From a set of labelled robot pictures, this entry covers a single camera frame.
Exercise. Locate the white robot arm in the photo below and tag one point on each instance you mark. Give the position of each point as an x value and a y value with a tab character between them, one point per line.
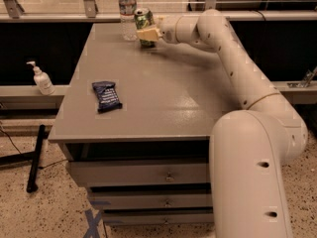
249	146

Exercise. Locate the green soda can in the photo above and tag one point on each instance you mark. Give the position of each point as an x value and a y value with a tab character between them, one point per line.
144	18

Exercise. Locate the blue tape cross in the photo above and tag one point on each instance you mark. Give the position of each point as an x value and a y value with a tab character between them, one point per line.
95	225

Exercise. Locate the metal window bracket middle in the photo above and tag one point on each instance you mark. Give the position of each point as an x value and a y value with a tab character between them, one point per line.
90	8

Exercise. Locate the dark blue snack bar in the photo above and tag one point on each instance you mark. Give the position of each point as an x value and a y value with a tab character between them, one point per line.
107	96

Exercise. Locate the top grey drawer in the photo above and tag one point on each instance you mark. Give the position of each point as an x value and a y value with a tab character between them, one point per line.
142	172

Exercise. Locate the grey drawer cabinet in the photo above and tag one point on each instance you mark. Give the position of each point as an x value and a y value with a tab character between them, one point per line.
172	95

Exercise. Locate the middle grey drawer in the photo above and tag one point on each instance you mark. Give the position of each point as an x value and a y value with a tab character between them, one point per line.
147	201

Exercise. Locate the grey drawer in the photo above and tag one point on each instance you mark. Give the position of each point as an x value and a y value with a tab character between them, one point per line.
165	216
147	201
142	172

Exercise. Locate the black floor stand bar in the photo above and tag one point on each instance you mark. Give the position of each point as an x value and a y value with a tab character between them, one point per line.
31	157

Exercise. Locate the metal window bracket left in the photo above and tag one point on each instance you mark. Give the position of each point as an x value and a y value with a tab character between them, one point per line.
14	9

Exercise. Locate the white pump dispenser bottle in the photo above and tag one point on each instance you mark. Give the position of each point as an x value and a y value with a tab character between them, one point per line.
42	80

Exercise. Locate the clear plastic water bottle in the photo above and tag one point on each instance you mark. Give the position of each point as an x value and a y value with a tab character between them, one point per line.
127	10

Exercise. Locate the bottom grey drawer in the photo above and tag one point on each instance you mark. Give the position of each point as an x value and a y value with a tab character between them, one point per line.
165	216

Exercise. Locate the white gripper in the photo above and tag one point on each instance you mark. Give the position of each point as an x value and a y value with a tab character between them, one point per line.
167	29

